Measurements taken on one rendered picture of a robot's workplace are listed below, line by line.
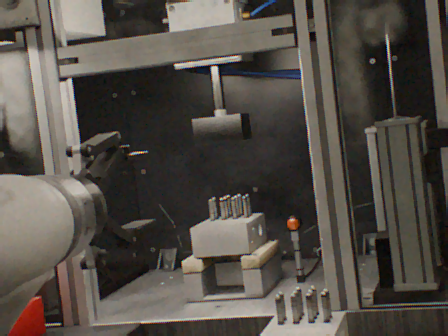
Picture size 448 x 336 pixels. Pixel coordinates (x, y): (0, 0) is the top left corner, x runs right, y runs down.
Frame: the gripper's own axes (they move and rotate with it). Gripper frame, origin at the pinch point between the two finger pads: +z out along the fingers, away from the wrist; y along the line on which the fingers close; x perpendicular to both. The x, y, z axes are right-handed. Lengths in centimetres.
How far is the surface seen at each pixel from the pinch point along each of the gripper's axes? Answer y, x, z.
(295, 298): -16.4, -17.0, 8.1
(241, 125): 6.0, -4.3, 39.4
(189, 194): -7, 15, 64
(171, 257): -19, 20, 64
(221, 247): -13.1, -0.2, 33.1
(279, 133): 3, -5, 64
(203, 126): 6.6, 2.3, 39.4
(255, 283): -19.1, -5.5, 31.9
